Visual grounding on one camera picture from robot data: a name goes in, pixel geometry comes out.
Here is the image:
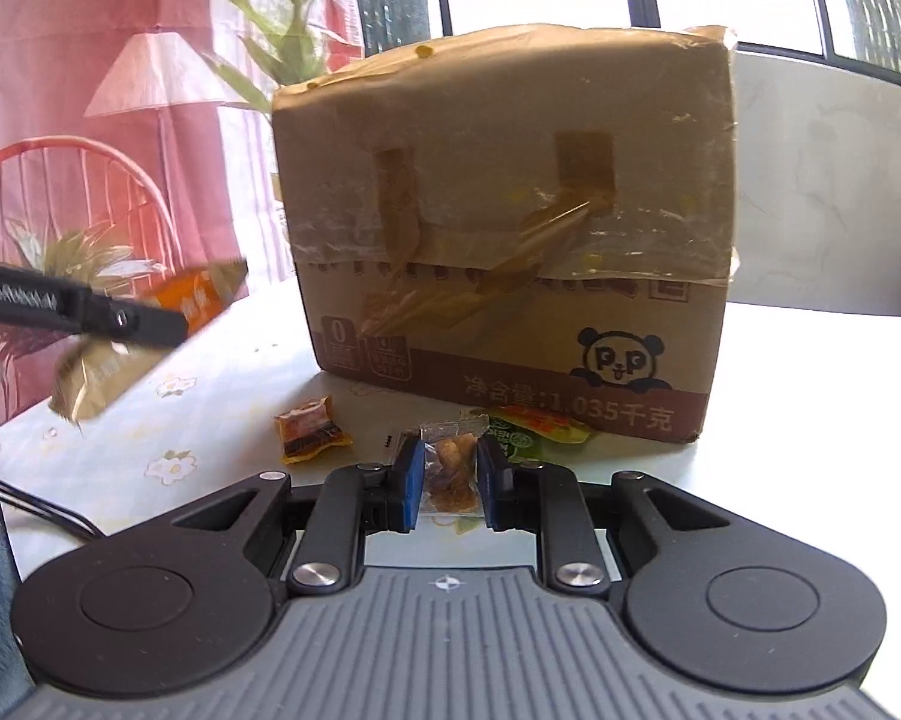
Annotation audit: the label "red printed curtain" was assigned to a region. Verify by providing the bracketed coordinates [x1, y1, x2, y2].
[0, 0, 366, 467]

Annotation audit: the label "green snack bag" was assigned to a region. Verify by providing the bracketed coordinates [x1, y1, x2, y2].
[488, 405, 594, 460]

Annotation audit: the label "clear brown snack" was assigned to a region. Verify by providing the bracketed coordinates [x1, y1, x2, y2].
[419, 413, 489, 517]

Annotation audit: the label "orange brown snack packet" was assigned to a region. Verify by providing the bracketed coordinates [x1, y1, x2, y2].
[275, 395, 353, 465]

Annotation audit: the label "black cables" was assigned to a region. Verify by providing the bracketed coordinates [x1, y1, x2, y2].
[0, 463, 107, 542]

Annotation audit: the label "brown cardboard box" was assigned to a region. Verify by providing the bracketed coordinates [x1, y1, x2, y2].
[272, 25, 737, 444]

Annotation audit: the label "gold orange snack packet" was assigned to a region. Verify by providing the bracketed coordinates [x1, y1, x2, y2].
[49, 259, 247, 424]

